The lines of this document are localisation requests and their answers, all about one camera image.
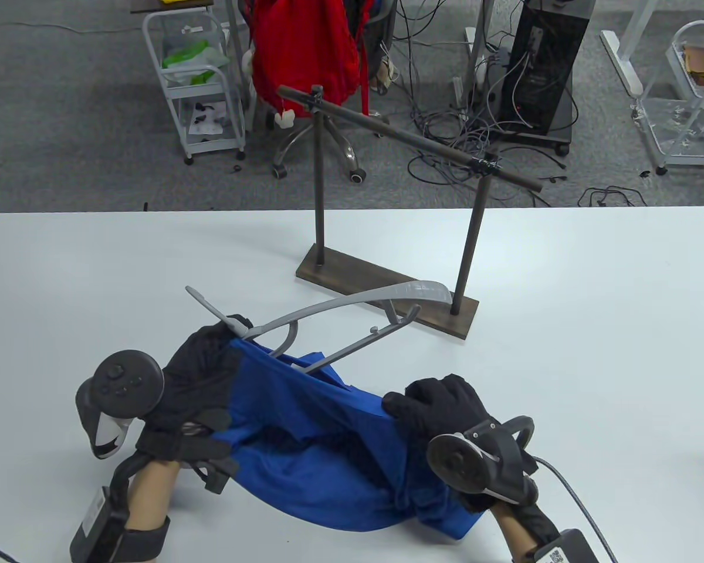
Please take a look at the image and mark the person's right hand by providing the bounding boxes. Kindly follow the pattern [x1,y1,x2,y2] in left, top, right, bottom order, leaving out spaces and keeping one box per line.
[383,374,541,518]

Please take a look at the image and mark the person's left hand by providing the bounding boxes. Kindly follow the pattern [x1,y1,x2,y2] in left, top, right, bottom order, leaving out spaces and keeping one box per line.
[135,315,253,493]

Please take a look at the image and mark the grey plastic hanger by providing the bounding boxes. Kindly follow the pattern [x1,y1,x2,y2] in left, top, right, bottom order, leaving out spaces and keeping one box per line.
[185,280,452,376]

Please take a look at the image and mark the blue t-shirt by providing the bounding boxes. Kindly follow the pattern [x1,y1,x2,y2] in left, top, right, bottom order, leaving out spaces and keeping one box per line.
[208,339,488,540]

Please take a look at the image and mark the person's right forearm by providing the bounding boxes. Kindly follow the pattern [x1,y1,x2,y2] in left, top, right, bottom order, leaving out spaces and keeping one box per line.
[492,503,561,563]

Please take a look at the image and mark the person's left forearm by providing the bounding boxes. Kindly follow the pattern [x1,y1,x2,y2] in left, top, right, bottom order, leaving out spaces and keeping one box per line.
[126,460,180,531]

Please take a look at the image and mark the grey right hand controller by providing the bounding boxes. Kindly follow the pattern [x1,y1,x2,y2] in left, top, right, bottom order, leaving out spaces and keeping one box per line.
[426,415,539,506]

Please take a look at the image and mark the grey hand controller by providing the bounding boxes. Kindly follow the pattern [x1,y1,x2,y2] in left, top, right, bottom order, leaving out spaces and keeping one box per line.
[75,350,165,460]
[426,415,539,506]

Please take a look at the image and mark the grey left hand controller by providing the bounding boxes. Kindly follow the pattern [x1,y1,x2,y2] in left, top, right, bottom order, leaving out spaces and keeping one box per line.
[75,350,165,460]

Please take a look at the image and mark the dark metal hanging rack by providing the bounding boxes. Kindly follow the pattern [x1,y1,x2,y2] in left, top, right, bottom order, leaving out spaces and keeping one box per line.
[277,84,545,340]

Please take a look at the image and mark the black left wrist sensor box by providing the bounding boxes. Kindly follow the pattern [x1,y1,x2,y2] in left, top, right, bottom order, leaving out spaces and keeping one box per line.
[69,486,171,563]

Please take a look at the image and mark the black wrist sensor box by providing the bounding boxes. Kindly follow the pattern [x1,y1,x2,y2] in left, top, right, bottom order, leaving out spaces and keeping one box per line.
[528,529,600,563]
[69,486,171,563]

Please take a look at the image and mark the black right wrist sensor box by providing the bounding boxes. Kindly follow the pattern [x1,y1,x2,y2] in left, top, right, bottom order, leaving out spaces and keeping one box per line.
[528,529,600,563]

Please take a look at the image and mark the paper sheets with black parts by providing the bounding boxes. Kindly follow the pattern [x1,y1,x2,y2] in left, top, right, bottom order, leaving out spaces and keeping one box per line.
[188,101,226,137]

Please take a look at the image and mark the office chair with chrome base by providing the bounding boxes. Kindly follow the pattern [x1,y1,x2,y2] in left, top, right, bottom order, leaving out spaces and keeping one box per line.
[238,0,397,184]

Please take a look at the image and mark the black wheeled stand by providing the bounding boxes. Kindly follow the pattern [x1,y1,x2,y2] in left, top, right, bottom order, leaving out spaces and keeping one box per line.
[490,88,578,156]

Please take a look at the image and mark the white rolling cart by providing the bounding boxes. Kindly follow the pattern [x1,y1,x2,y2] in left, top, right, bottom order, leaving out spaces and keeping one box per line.
[143,9,247,166]
[631,21,704,178]

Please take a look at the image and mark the green plastic bag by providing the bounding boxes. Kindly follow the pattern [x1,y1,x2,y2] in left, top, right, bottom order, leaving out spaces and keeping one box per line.
[161,40,231,87]

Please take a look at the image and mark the red jacket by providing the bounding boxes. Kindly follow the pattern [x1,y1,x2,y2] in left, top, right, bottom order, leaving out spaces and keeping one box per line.
[251,0,371,118]

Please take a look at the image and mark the grey metal desk leg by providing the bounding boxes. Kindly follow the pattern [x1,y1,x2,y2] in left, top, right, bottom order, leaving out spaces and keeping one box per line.
[463,0,496,106]

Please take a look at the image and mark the black computer tower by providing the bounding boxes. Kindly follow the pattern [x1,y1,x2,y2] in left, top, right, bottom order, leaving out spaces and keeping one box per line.
[497,0,596,133]

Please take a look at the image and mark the white desk leg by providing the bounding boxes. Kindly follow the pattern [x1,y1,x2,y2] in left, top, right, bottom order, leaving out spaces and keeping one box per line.
[600,0,661,97]

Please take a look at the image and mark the grey left glove cable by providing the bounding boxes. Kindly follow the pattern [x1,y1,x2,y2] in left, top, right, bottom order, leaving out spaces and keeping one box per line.
[110,453,150,499]

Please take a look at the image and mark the grey glove cable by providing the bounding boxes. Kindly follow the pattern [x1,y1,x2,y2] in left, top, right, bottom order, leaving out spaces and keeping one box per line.
[534,457,620,563]
[110,453,150,499]

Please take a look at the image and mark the grey right glove cable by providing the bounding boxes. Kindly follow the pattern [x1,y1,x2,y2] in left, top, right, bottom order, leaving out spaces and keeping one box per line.
[534,457,620,563]

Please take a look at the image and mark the tangle of floor cables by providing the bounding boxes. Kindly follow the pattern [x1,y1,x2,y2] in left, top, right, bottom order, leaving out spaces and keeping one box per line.
[387,0,570,206]

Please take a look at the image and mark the black coiled floor cable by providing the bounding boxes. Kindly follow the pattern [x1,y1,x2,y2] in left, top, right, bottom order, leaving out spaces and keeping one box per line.
[578,186,648,208]

